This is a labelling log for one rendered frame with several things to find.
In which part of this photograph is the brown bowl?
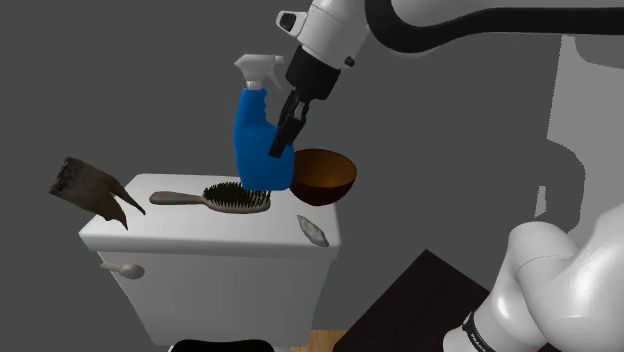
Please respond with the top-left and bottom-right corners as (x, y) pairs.
(289, 148), (359, 207)

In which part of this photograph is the small grey oblong lump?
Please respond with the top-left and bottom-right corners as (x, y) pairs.
(296, 214), (331, 248)

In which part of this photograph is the brown horn-shaped object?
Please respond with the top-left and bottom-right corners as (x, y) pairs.
(48, 156), (147, 231)

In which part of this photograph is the white toilet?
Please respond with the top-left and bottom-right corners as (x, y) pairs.
(78, 172), (342, 352)

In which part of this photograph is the grey hairbrush with dark bristles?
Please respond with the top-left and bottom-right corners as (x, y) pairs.
(148, 181), (273, 215)

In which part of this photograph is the blue spray bottle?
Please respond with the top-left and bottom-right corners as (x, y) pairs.
(232, 53), (297, 193)

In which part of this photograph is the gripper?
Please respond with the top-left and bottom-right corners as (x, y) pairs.
(267, 45), (342, 160)

